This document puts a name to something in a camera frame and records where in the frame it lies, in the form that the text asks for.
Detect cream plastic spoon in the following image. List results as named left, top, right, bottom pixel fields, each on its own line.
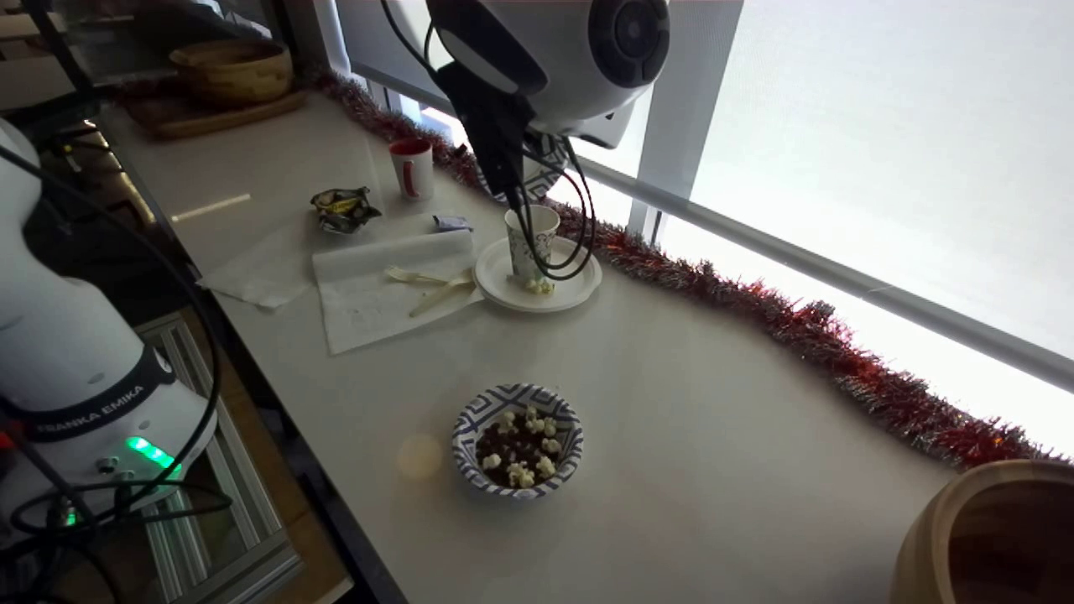
left=378, top=262, right=479, bottom=296

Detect white round plate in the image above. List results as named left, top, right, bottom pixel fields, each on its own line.
left=474, top=228, right=607, bottom=317

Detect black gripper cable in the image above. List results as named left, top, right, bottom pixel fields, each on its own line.
left=505, top=130, right=602, bottom=286

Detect white napkin under forks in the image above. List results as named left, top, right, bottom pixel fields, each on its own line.
left=307, top=225, right=489, bottom=359

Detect patterned paper bowl dark contents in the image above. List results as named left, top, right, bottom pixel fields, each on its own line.
left=448, top=380, right=588, bottom=503

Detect wooden tray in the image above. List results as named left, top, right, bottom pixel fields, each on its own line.
left=113, top=85, right=313, bottom=144

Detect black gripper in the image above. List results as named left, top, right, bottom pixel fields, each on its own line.
left=429, top=61, right=536, bottom=228

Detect white mug red inside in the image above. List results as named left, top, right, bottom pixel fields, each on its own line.
left=387, top=136, right=439, bottom=205

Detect red silver tinsel garland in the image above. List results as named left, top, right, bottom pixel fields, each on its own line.
left=320, top=74, right=1059, bottom=472

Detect plain white paper napkin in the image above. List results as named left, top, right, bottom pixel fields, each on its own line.
left=198, top=219, right=329, bottom=314

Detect small blue white wrapper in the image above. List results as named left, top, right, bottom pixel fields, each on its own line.
left=429, top=212, right=479, bottom=238

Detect black base cables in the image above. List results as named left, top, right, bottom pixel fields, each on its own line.
left=0, top=142, right=232, bottom=604

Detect grey metal support frame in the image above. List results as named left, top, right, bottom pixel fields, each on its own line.
left=134, top=309, right=307, bottom=604

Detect black yellow snack bag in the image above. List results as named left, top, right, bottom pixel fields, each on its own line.
left=306, top=184, right=387, bottom=238

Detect white window post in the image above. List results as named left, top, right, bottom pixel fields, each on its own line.
left=621, top=0, right=748, bottom=244

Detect wooden bowl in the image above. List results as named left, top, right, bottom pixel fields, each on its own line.
left=163, top=40, right=298, bottom=111
left=888, top=457, right=1074, bottom=604

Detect dark and white candy mix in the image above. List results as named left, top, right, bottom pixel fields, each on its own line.
left=477, top=405, right=567, bottom=494

